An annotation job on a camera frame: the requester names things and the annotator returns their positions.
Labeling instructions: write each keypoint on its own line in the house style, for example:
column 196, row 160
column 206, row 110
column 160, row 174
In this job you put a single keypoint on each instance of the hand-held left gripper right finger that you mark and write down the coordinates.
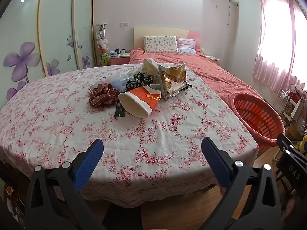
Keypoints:
column 215, row 163

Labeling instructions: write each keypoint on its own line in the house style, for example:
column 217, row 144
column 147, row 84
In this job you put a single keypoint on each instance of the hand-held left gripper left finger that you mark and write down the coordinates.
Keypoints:
column 88, row 163

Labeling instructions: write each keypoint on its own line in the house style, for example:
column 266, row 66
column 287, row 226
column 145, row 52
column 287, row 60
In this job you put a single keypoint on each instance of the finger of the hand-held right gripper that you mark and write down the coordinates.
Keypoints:
column 291, row 143

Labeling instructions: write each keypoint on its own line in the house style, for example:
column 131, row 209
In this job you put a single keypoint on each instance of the orange plastic laundry basket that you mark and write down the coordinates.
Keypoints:
column 259, row 119

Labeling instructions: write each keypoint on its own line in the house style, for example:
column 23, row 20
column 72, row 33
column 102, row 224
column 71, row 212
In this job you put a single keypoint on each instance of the black packet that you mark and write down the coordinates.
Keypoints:
column 119, row 111

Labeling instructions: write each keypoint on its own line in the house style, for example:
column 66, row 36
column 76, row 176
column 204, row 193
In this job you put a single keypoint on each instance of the red plaid scrunchie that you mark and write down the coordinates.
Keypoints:
column 103, row 95

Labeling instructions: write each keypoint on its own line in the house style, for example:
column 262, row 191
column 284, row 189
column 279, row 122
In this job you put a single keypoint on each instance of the orange white paper cup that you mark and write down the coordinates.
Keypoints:
column 144, row 98

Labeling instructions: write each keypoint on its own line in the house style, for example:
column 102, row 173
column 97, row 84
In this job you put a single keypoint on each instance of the blue plastic bag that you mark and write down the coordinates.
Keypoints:
column 120, row 83

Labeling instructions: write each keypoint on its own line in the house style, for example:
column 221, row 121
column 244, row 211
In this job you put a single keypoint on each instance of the gold white snack bag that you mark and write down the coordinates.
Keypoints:
column 172, row 81

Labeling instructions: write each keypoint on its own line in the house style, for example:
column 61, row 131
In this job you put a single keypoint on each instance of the black floral scrunchie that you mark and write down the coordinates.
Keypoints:
column 139, row 79

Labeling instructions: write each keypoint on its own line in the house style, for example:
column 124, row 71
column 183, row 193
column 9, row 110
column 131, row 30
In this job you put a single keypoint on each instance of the pale green cloth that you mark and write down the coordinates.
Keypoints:
column 133, row 73

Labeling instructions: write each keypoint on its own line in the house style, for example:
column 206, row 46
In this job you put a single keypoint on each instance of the cream plastic bag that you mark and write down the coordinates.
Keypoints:
column 150, row 67

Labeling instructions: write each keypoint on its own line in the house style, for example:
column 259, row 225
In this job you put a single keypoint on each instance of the brown cardboard box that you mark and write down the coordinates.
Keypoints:
column 292, row 132

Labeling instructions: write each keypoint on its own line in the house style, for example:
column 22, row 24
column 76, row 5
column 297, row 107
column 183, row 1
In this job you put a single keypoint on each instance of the pink floral tablecloth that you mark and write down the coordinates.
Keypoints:
column 60, row 124

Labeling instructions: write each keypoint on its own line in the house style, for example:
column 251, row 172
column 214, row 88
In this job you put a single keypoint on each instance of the pink curtain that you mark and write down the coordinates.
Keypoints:
column 261, row 60
column 301, row 71

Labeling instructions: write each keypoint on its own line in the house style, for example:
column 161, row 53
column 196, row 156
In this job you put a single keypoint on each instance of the bed with pink duvet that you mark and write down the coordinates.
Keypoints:
column 203, row 67

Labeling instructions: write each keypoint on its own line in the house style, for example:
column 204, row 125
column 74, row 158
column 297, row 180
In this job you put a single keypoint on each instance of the green yellow plush toy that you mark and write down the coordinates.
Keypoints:
column 104, row 59

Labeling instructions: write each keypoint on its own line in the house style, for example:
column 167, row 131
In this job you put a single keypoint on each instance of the pink nightstand with mugs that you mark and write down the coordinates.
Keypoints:
column 120, row 59

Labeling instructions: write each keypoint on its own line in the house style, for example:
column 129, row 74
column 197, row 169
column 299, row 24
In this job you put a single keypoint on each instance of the pink striped pillow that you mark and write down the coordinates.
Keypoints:
column 186, row 45

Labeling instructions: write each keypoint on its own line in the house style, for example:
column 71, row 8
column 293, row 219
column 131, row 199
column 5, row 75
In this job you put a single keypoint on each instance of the white plush toy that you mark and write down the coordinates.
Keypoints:
column 102, row 40

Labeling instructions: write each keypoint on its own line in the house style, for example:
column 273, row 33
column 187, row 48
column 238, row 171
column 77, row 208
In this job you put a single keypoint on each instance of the floral pillow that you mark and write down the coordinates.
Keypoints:
column 160, row 44

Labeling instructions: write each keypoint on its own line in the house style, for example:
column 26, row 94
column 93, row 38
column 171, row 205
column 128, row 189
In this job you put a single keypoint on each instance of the wardrobe with purple flower doors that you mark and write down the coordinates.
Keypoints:
column 55, row 28

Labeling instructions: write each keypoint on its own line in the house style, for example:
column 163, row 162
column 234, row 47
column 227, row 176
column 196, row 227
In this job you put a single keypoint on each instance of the cream pink headboard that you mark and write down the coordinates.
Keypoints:
column 163, row 31

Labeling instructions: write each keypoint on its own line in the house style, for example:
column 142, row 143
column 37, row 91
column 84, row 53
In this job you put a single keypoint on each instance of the wall outlet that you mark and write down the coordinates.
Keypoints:
column 124, row 24

